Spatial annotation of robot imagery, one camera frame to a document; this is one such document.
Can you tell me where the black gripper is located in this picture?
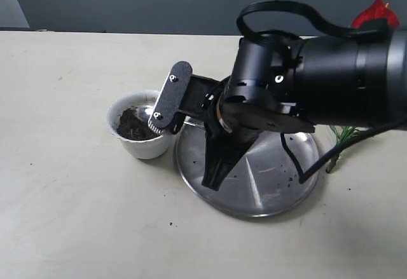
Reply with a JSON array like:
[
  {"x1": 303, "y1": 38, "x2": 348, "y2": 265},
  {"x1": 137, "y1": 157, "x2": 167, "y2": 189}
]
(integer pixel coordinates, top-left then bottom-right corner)
[{"x1": 202, "y1": 78, "x2": 315, "y2": 191}]

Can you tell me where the round stainless steel plate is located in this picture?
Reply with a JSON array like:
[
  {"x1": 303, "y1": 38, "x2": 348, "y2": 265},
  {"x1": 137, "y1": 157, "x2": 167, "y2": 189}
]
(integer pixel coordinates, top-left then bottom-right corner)
[{"x1": 174, "y1": 118, "x2": 319, "y2": 217}]

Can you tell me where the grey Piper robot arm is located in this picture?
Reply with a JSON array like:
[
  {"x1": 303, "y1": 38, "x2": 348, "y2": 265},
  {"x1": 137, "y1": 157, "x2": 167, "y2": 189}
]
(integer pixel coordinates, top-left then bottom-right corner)
[{"x1": 202, "y1": 29, "x2": 406, "y2": 190}]

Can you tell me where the white plastic flower pot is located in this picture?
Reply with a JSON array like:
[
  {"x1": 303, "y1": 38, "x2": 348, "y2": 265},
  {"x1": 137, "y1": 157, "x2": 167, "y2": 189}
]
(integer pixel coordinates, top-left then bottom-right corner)
[{"x1": 106, "y1": 90, "x2": 173, "y2": 160}]

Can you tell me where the dark soil in pot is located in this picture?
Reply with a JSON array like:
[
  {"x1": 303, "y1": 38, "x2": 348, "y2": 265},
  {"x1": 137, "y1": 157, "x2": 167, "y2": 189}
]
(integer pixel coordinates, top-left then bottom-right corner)
[{"x1": 116, "y1": 108, "x2": 158, "y2": 141}]

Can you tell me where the artificial red anthurium plant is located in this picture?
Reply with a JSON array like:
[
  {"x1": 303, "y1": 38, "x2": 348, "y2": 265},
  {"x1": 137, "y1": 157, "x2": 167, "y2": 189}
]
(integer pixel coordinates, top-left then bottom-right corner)
[{"x1": 326, "y1": 0, "x2": 401, "y2": 174}]

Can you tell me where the small metal spoon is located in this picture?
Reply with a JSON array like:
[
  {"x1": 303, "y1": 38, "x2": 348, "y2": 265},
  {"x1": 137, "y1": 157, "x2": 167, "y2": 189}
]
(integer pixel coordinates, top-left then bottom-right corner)
[{"x1": 134, "y1": 105, "x2": 154, "y2": 125}]

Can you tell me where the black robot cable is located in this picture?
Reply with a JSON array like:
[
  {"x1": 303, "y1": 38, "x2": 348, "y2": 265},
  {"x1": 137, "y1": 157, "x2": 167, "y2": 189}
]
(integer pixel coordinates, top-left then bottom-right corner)
[{"x1": 237, "y1": 0, "x2": 407, "y2": 184}]

